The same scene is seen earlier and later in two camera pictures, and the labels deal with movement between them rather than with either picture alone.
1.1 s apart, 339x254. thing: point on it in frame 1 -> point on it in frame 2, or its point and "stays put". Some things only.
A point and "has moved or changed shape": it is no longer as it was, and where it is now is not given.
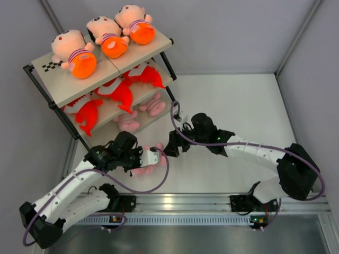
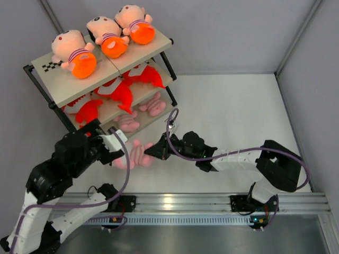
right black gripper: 176,141 -> 160,150
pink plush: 151,169 has moved or changed shape
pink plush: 155,107 stays put
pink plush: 127,121 stays put
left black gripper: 137,151 -> 93,128
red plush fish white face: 86,109 stays put
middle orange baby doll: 107,33 stays put
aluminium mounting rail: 221,204 stays put
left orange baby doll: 71,48 stays put
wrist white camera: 177,115 -> 170,127
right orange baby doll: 134,21 stays put
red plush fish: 120,90 stays put
